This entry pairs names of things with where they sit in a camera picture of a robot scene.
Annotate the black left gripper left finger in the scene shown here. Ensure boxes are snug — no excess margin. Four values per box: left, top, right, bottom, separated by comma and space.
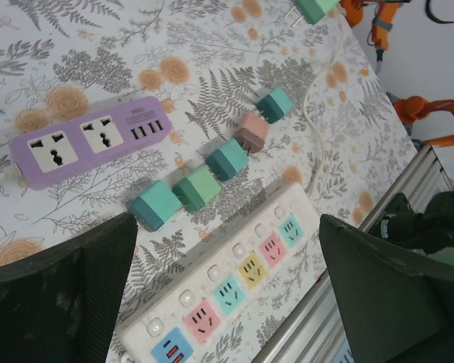
0, 211, 138, 363

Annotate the mint green plug adapter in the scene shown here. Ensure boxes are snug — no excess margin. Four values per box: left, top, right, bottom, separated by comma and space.
285, 0, 342, 28

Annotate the wide aluminium mounting rail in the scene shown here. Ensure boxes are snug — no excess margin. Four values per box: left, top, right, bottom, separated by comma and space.
255, 143, 454, 363

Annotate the teal plug adapter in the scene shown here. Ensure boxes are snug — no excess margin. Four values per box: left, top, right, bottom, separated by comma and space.
204, 138, 250, 182
255, 86, 294, 126
127, 179, 183, 233

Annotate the pink plug adapter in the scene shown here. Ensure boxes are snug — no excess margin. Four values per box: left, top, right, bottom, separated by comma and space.
233, 112, 270, 155

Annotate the white multicolour socket power strip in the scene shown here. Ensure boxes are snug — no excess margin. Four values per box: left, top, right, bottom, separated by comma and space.
119, 182, 330, 363

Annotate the purple power strip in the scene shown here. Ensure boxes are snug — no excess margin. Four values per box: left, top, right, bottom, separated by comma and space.
8, 95, 172, 191

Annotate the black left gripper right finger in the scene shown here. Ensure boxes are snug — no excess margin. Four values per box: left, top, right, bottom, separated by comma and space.
319, 213, 454, 363

